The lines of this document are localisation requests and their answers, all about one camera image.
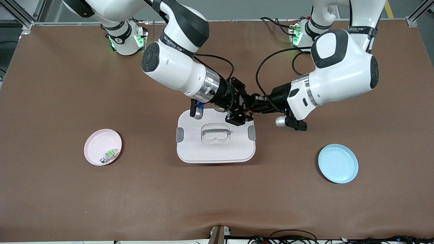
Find black cable bundle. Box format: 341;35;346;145
248;229;434;244

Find light blue round plate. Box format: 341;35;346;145
318;144;359;184

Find aluminium frame post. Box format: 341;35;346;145
405;0;434;28
0;0;46;31

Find green and white switch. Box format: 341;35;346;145
100;148;120;164

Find white lidded storage box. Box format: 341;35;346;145
176;108;257;164

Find brown table mat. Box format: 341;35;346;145
0;20;434;242

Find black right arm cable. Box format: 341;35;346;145
193;53;235;82

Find black base cables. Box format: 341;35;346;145
260;16;299;36

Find pink round plate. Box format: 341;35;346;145
83;128;122;166

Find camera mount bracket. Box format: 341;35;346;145
208;224;232;244

